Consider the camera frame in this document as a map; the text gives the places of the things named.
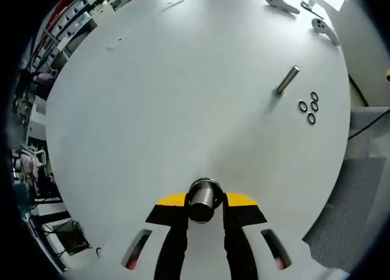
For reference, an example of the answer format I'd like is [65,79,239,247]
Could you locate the white handheld controller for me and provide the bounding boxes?
[311,18,341,46]
[264,0,301,16]

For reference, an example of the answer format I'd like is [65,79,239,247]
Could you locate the small threaded steel stud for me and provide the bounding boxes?
[275,65,301,96]

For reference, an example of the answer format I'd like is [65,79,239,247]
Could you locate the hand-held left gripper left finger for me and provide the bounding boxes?
[91,192,190,280]

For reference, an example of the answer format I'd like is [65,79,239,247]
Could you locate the large threaded steel stud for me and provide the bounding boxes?
[186,177,224,223]

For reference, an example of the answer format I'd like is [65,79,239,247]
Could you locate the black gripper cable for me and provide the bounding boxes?
[348,108,390,140]

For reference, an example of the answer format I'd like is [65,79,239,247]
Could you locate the grey mesh chair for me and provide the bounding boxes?
[300,108,390,270]

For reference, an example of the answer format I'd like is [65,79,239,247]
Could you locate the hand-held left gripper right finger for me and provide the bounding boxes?
[224,192,321,280]

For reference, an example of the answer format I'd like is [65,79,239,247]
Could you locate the white storage shelf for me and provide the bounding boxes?
[29,0,98,71]

